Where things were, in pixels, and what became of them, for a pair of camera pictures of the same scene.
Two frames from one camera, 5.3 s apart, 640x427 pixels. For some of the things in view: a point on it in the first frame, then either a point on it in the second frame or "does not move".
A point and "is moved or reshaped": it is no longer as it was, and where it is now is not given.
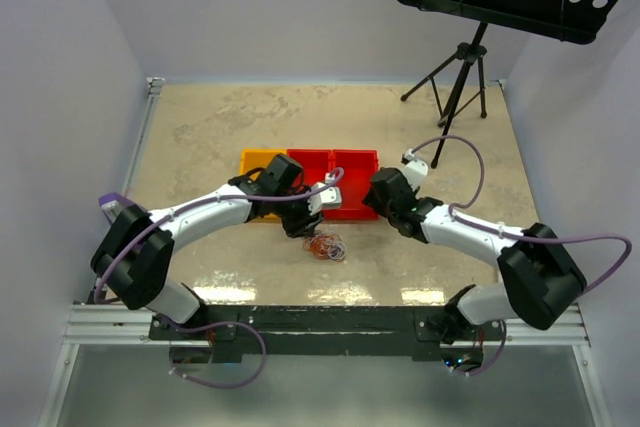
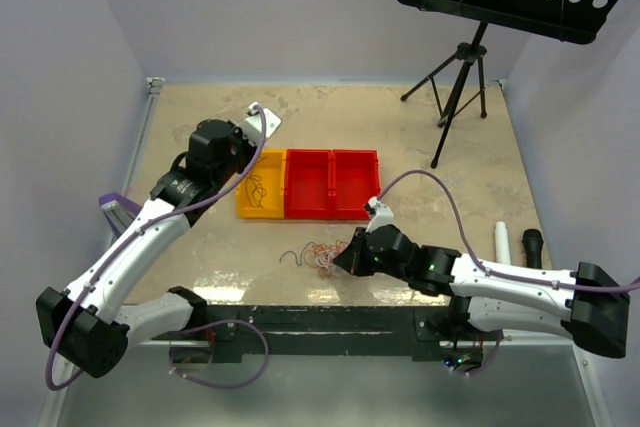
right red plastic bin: (359, 167) does not move
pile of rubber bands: (325, 246) is moved or reshaped
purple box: (112, 204) does not move
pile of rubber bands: (326, 247) → (326, 258)
